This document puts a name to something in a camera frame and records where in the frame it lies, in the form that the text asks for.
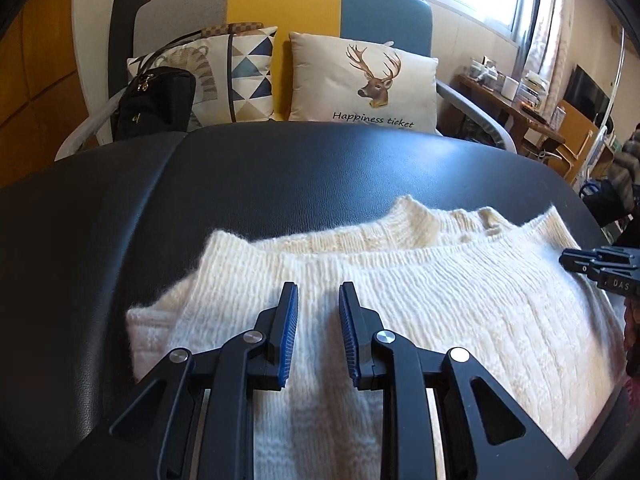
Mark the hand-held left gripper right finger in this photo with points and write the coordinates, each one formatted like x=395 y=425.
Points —
x=348 y=345

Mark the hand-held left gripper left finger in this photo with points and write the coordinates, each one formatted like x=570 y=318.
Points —
x=289 y=345

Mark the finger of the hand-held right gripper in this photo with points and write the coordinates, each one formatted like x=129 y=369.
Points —
x=580 y=262
x=617 y=256

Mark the white knit sweater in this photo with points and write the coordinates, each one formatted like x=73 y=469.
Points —
x=450 y=310

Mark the grey fur coat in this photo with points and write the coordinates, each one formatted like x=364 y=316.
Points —
x=627 y=160

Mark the yellow wooden chair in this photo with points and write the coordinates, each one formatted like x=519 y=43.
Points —
x=575 y=130

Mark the black television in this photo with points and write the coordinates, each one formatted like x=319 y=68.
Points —
x=587 y=90

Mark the wooden side table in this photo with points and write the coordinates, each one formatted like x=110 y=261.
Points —
x=500 y=110

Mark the stack of clear containers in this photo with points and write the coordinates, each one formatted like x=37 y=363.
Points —
x=531 y=91

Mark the white curved lamp pole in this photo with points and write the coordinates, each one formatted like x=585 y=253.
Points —
x=617 y=75

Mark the patterned curtain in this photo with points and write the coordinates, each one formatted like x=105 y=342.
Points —
x=547 y=35

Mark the triangle pattern cushion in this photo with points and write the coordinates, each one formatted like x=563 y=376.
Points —
x=250 y=90

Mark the deer print cushion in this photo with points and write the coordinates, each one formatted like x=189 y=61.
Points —
x=320 y=85

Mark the black handbag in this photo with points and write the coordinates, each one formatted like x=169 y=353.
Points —
x=155 y=105

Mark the grey yellow blue sofa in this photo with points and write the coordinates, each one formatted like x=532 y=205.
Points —
x=380 y=15

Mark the black rolled mat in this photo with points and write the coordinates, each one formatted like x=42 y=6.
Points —
x=122 y=50

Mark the wooden wardrobe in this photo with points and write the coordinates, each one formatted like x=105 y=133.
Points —
x=35 y=85

